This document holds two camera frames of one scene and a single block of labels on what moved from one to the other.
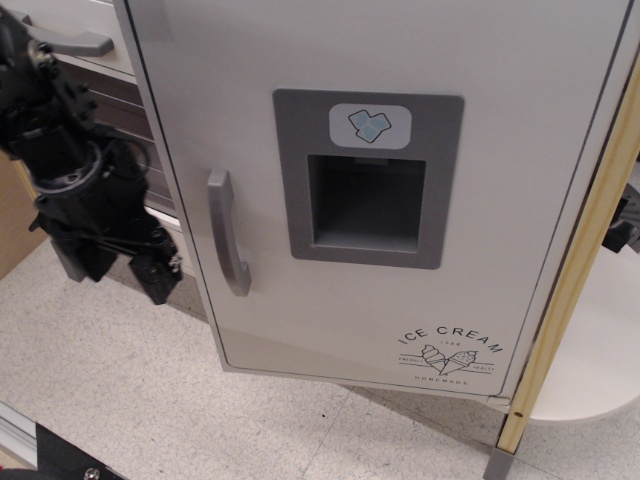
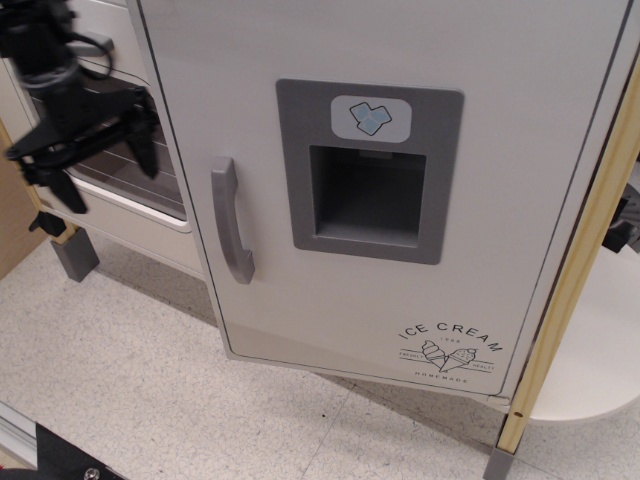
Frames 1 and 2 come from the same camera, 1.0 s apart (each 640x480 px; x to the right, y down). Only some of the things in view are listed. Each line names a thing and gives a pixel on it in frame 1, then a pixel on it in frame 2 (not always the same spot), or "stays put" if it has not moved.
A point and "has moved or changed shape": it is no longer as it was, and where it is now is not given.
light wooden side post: (565, 308) stays put
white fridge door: (378, 192) stays put
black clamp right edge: (625, 227) stays put
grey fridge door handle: (226, 240) has moved or changed shape
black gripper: (100, 210) → (74, 117)
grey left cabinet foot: (69, 261) stays put
